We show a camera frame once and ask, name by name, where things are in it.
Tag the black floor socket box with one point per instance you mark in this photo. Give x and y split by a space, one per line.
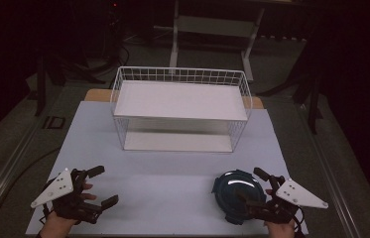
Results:
54 122

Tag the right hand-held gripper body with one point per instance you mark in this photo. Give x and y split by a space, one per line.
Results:
296 195

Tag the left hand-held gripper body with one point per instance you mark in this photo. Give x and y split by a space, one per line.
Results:
61 188

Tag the person's left hand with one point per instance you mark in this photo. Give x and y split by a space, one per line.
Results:
58 226

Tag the metal floor rail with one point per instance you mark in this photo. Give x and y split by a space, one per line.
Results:
331 178
4 172

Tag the person's right hand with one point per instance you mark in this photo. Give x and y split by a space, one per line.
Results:
281 229

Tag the black metal stand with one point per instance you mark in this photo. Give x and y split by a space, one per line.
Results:
314 105

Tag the white metal desk frame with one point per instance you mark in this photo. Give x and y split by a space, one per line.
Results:
212 26

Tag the pale blue table mat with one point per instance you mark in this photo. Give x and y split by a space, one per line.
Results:
159 185

